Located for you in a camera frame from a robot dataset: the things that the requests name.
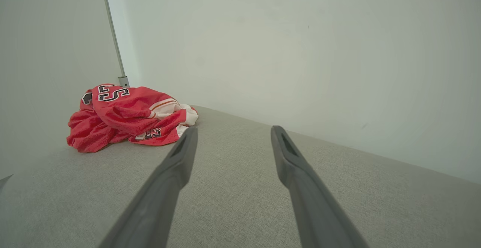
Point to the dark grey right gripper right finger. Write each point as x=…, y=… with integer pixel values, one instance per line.
x=315, y=210

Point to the red number 23 basketball jersey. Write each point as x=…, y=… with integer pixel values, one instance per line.
x=120, y=111

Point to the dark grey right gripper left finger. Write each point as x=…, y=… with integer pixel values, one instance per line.
x=158, y=203

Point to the grey metal corner pole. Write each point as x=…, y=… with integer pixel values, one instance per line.
x=124, y=81

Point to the red white-banded basketball shorts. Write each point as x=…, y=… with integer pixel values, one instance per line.
x=167, y=133

